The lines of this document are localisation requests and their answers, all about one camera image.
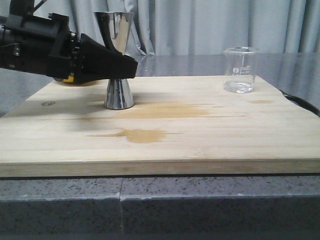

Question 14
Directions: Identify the yellow lemon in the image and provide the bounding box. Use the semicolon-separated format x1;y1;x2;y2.
54;77;96;87

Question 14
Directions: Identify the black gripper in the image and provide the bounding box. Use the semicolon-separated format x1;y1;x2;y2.
0;12;138;85

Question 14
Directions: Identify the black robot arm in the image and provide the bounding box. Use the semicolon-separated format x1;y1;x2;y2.
0;0;138;85

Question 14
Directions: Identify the stainless steel double jigger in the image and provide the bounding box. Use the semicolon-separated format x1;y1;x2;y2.
94;11;134;110

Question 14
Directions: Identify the grey curtain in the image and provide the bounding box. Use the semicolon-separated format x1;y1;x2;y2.
0;0;320;57

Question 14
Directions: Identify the light wooden cutting board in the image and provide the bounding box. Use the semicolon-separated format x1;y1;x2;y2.
0;76;320;177

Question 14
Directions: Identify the clear glass beaker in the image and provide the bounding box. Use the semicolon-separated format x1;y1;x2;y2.
223;46;260;94

